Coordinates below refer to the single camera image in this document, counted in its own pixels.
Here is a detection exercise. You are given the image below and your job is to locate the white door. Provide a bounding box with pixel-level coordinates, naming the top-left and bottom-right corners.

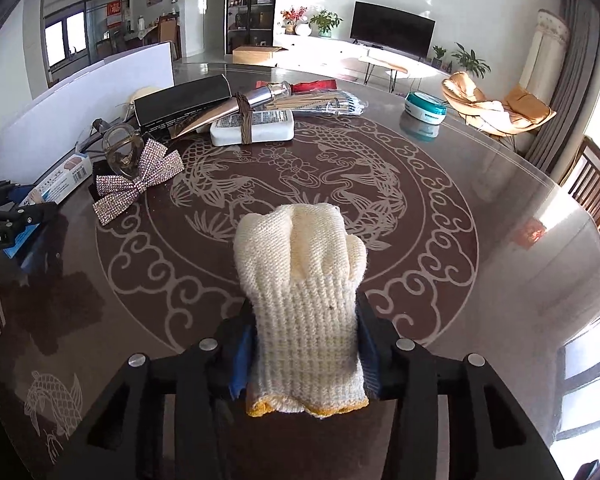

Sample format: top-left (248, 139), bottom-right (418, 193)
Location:
top-left (202, 0), bottom-right (227, 56)

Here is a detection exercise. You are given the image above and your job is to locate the bag of cotton swabs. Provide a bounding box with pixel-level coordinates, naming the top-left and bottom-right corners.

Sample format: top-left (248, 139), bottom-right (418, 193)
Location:
top-left (267, 89), bottom-right (368, 118)

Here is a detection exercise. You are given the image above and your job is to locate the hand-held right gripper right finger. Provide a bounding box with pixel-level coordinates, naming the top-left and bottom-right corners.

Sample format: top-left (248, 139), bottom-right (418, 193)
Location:
top-left (355, 292), bottom-right (566, 480)

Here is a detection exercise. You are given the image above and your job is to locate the white wrapped pack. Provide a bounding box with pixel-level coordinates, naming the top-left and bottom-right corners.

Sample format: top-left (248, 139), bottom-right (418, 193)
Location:
top-left (210, 109), bottom-right (296, 147)

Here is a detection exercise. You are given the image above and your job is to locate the white television console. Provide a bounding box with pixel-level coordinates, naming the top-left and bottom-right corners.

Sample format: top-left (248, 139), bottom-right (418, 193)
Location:
top-left (274, 34), bottom-right (453, 72)

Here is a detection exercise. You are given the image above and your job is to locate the red snack packet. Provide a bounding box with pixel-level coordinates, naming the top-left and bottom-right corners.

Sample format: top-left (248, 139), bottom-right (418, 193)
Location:
top-left (292, 79), bottom-right (337, 94)

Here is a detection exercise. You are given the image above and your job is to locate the clear plastic piece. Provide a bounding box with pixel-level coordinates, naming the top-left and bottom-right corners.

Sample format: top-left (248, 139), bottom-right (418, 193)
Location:
top-left (76, 117), bottom-right (112, 155)

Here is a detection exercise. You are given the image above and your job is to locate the wooden slatted chair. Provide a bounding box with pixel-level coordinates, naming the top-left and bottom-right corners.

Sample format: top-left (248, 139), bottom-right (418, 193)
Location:
top-left (560, 136), bottom-right (600, 235)

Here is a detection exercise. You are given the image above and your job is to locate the small white and blue box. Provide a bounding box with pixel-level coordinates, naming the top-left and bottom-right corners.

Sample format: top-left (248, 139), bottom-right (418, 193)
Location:
top-left (17, 152), bottom-right (93, 206)

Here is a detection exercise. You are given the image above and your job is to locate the gold cream tube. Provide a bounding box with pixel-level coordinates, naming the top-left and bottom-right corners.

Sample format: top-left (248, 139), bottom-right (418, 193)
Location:
top-left (170, 81), bottom-right (293, 138)

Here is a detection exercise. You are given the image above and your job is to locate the rhinestone bow hair clip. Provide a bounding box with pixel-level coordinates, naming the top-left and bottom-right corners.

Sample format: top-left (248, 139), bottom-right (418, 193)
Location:
top-left (92, 138), bottom-right (186, 226)

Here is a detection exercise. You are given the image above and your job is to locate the black cardboard box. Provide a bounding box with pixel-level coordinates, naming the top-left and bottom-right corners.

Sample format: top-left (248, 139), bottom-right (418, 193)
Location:
top-left (133, 74), bottom-right (232, 128)

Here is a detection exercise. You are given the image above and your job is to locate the white coffee table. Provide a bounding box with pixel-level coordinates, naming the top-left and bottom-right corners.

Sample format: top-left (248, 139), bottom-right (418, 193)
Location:
top-left (357, 55), bottom-right (411, 92)

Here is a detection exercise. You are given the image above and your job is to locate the large white container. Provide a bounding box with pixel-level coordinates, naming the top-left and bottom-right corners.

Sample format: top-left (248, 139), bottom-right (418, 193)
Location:
top-left (0, 41), bottom-right (176, 186)

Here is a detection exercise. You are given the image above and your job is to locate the wooden dining chair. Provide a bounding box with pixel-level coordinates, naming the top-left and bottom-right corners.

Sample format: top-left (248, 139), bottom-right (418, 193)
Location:
top-left (157, 14), bottom-right (182, 59)

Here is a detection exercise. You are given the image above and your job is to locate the teal and white round tin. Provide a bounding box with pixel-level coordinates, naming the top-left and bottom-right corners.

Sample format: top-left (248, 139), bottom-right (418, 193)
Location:
top-left (404, 91), bottom-right (448, 124)

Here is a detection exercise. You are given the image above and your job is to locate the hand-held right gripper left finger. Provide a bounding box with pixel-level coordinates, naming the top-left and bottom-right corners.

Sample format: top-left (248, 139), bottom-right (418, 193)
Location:
top-left (50, 302), bottom-right (261, 480)

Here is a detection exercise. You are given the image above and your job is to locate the orange lounge chair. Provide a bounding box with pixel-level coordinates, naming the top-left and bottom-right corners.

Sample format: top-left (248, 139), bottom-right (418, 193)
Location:
top-left (441, 71), bottom-right (557, 153)

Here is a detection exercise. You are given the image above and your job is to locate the large leafy potted plant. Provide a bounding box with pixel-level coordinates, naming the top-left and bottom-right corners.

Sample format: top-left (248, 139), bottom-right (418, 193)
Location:
top-left (450, 42), bottom-right (492, 78)

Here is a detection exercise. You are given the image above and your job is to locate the white standing air conditioner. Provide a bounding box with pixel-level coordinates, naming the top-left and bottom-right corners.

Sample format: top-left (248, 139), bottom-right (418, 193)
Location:
top-left (517, 9), bottom-right (572, 106)

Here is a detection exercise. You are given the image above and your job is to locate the green potted plant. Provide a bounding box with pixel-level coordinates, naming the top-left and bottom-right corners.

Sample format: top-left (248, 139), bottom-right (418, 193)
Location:
top-left (309, 10), bottom-right (344, 38)

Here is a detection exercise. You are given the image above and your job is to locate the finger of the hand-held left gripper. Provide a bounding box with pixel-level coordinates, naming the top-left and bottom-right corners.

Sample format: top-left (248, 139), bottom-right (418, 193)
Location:
top-left (0, 180), bottom-right (28, 211)
top-left (0, 202), bottom-right (58, 233)

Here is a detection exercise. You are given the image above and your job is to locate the dark glass display cabinet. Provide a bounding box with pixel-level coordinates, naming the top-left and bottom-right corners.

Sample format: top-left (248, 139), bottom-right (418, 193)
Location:
top-left (225, 0), bottom-right (281, 56)

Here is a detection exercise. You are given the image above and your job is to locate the black television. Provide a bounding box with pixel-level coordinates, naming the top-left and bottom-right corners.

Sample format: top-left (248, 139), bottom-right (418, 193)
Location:
top-left (350, 1), bottom-right (437, 57)

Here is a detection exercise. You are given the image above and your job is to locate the grey curtain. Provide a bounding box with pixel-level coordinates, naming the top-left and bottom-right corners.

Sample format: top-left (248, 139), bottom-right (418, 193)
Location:
top-left (525, 0), bottom-right (600, 173)

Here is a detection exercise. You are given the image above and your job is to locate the red flower bouquet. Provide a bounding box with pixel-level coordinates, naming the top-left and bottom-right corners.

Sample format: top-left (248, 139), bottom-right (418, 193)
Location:
top-left (280, 6), bottom-right (309, 35)

